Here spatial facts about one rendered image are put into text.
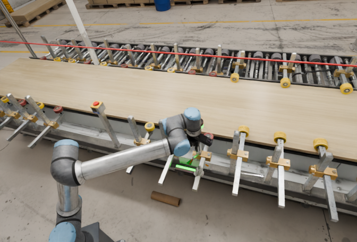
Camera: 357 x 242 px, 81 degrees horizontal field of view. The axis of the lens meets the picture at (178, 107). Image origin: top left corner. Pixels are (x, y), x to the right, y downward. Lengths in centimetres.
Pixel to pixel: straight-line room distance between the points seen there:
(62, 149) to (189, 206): 152
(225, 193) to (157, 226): 75
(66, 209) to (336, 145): 183
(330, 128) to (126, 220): 199
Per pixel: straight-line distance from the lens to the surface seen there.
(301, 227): 244
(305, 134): 179
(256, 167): 186
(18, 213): 308
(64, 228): 161
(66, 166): 110
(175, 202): 230
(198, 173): 150
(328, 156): 143
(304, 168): 192
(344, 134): 191
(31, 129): 267
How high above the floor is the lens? 219
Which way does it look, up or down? 43 degrees down
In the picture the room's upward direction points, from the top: 9 degrees counter-clockwise
